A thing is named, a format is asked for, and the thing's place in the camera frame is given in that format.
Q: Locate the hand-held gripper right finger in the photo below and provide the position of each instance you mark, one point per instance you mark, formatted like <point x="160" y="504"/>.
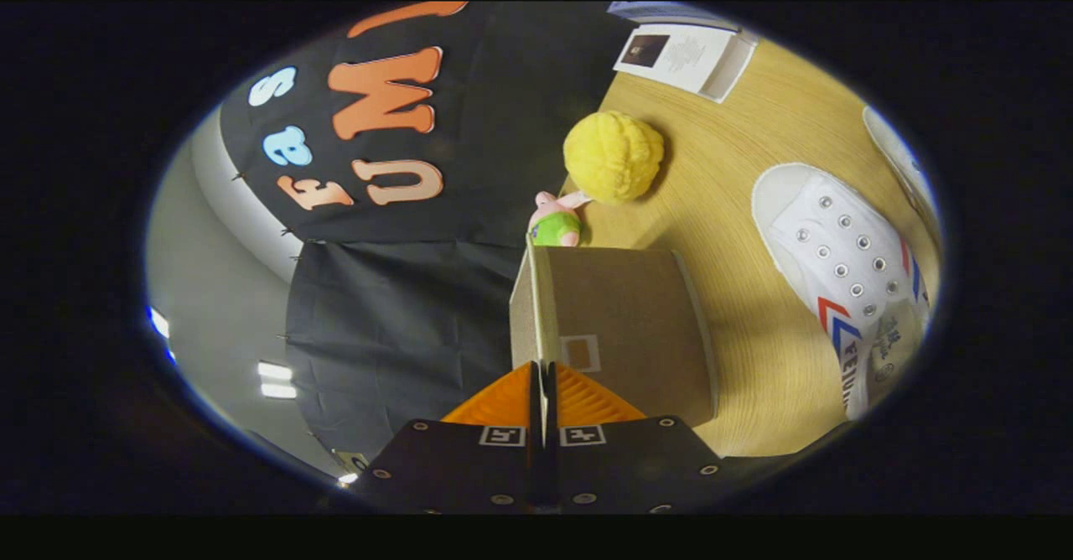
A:
<point x="620" y="468"/>

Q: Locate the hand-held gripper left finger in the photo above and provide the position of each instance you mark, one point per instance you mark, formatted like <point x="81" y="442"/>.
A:
<point x="469" y="468"/>

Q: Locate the beige fabric storage box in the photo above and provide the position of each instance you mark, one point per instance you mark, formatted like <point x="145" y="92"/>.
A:
<point x="629" y="317"/>

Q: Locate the white striped canvas shoe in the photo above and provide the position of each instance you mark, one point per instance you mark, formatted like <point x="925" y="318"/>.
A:
<point x="897" y="153"/>
<point x="830" y="241"/>

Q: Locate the ceiling light fixture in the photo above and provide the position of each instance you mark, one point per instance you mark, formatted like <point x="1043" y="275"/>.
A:
<point x="277" y="371"/>

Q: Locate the pink and green plush toy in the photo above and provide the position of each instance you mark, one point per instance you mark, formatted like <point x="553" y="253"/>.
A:
<point x="555" y="226"/>

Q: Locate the yellow plush bread toy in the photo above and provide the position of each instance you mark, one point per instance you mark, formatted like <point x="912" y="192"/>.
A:
<point x="614" y="156"/>

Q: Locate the white book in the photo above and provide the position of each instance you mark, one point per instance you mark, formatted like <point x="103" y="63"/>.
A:
<point x="683" y="57"/>

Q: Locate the blue book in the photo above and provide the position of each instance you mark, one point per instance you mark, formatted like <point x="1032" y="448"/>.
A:
<point x="662" y="12"/>

